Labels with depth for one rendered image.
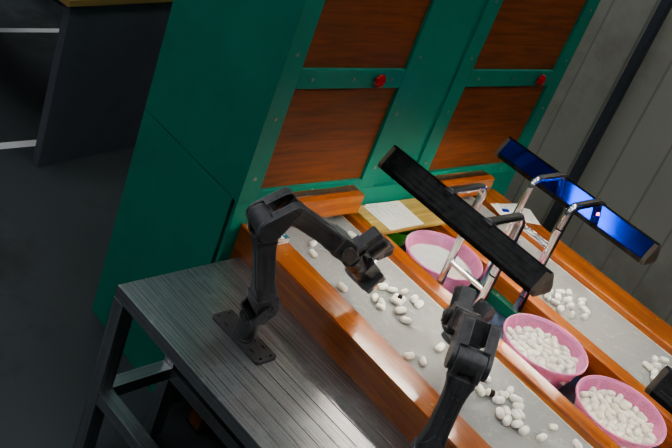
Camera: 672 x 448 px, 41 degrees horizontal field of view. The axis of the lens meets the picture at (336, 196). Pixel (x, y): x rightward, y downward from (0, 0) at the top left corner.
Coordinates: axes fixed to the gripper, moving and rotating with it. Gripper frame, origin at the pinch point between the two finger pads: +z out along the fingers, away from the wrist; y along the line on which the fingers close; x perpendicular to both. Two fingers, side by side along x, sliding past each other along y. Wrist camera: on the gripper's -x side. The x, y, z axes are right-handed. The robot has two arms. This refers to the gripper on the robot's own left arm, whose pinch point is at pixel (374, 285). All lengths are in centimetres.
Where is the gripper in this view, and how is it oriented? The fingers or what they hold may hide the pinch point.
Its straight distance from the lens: 253.5
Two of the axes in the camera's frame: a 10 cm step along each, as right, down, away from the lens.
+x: -7.2, 6.9, -0.9
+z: 3.4, 4.7, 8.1
